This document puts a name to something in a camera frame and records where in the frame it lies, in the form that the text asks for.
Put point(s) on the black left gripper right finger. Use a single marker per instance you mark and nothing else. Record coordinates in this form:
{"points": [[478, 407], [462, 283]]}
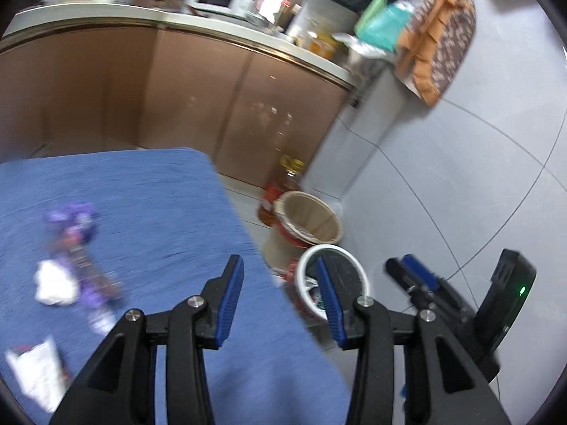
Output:
{"points": [[410, 368]]}

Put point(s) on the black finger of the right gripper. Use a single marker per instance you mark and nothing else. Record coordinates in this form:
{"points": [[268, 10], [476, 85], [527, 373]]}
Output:
{"points": [[412, 275]]}

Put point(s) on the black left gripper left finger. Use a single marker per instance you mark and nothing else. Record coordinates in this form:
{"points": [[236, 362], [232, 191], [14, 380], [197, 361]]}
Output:
{"points": [[117, 383]]}

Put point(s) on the white tissue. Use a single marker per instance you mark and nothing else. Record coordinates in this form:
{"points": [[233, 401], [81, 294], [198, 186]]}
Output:
{"points": [[55, 285]]}

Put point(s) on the white rimmed trash bin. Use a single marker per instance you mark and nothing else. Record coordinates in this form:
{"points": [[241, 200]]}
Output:
{"points": [[324, 274]]}

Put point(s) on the beige trash bin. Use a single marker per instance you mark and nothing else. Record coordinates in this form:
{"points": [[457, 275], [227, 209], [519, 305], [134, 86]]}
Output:
{"points": [[301, 221]]}

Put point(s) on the brown kitchen cabinet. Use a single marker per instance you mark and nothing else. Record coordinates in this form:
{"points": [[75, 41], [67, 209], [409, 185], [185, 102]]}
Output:
{"points": [[87, 90]]}

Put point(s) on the white paper scrap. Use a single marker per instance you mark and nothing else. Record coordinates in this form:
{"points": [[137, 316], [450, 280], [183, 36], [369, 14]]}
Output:
{"points": [[39, 373]]}

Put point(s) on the dark red clear wrapper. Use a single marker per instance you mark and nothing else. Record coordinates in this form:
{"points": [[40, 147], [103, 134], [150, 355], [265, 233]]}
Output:
{"points": [[96, 288]]}

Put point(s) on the cooking oil bottle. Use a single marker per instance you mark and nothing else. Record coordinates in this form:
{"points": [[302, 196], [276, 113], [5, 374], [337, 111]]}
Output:
{"points": [[286, 177]]}

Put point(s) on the purple plastic wrapper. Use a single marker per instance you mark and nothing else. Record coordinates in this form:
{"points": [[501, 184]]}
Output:
{"points": [[78, 220]]}

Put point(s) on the yellow detergent bottle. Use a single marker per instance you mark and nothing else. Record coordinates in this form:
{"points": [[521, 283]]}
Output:
{"points": [[323, 45]]}

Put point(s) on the teal hanging bag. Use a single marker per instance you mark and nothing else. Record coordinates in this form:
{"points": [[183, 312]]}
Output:
{"points": [[383, 26]]}

